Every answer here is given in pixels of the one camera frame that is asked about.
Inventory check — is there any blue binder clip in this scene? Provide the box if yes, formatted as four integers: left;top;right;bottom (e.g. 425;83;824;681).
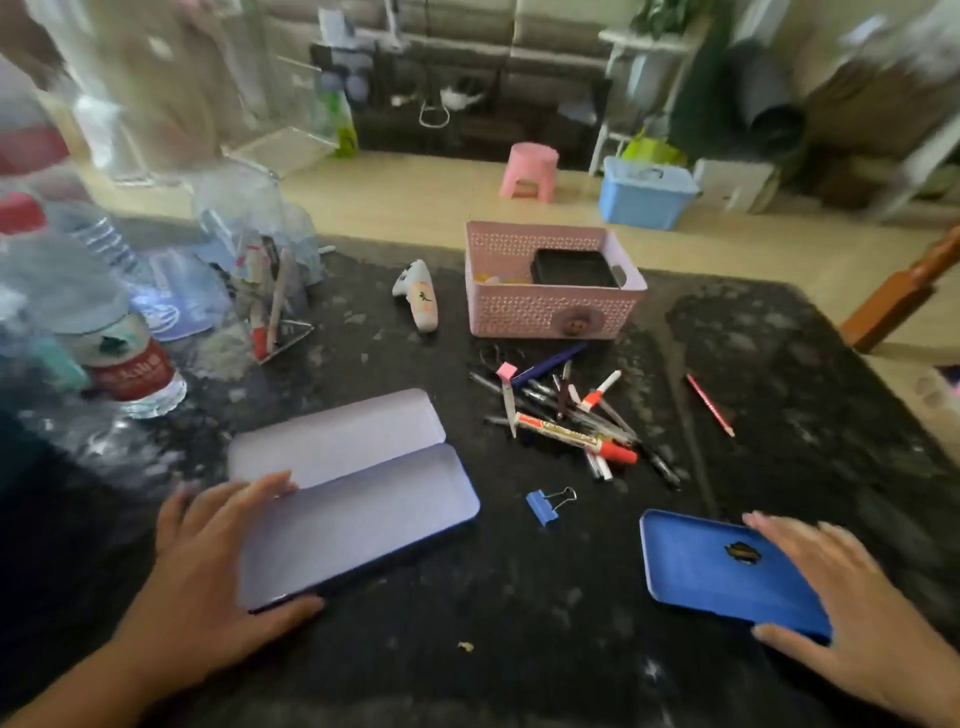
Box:
525;487;579;527

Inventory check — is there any blue plastic storage box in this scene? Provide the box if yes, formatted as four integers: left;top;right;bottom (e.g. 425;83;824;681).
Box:
597;156;702;232

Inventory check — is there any white toy figure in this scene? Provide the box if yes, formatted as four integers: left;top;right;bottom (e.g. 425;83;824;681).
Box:
391;259;441;334

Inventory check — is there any black square box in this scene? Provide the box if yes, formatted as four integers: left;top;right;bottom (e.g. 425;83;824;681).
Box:
530;248;623;290

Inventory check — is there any green packet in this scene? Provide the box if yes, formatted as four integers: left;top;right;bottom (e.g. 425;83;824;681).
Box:
310;88;360;159

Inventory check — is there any clear plastic bag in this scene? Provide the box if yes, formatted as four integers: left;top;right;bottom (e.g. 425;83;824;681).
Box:
186;159;325;290

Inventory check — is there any white shelf rack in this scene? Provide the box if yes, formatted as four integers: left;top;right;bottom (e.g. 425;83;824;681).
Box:
588;24;711;178

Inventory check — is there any person's left forearm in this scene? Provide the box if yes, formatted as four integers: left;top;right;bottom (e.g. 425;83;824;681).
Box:
0;637;177;728

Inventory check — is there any pink woven plastic basket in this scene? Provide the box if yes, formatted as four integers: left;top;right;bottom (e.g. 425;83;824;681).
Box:
464;220;649;341

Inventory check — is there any clear acrylic box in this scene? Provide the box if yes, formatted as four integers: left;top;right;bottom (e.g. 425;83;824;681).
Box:
223;54;340;180

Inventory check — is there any blue tin tray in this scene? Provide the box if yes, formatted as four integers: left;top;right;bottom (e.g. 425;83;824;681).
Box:
639;510;834;644

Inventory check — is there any pink capped white pen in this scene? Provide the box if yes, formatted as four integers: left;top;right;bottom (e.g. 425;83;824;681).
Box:
495;362;521;440

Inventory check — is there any grey sofa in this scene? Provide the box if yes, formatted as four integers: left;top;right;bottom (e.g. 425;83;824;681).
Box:
262;0;639;165

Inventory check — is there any person's right hand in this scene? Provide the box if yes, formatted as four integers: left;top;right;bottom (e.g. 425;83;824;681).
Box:
742;511;960;728

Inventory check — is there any grey cylindrical bin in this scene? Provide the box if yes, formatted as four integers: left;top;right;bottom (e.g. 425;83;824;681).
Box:
729;43;808;153

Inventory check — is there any red pencil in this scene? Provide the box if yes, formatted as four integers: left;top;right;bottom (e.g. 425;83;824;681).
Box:
684;372;737;439

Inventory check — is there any small red white correction pen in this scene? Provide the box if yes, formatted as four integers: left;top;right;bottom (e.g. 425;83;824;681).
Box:
580;369;623;413

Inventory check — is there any clear acrylic pen holder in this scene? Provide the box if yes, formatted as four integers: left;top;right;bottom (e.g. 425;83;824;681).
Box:
223;232;318;367

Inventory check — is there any red capped white marker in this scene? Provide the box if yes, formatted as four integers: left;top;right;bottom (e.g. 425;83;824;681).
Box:
515;411;639;467

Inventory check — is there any dark blue pen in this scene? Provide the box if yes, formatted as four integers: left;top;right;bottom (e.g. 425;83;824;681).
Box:
511;342;589;388

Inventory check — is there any lavender tin pencil case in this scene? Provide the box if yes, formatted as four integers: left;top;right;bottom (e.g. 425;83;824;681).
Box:
227;388;481;615

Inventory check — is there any pile of pens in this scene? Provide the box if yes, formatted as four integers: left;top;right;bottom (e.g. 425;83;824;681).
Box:
468;352;684;490

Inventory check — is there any white box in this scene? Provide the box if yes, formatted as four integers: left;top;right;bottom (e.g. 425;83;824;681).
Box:
693;157;782;216

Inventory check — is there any clear water bottle red label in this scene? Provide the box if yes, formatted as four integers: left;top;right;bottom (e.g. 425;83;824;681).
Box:
41;201;189;420
0;56;99;241

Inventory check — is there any person's left hand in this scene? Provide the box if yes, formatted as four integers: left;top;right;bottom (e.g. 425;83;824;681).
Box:
112;471;325;696

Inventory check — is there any yellow green bag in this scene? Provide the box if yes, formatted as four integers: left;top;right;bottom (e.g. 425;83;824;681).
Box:
620;130;688;168

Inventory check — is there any blue and white card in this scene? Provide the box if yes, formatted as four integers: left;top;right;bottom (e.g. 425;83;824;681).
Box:
122;247;235;343

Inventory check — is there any pink plastic stool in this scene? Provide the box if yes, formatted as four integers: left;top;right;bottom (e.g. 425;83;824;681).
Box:
498;141;561;204

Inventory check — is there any green potted plant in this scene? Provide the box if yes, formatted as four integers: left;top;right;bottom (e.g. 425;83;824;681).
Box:
630;0;723;40

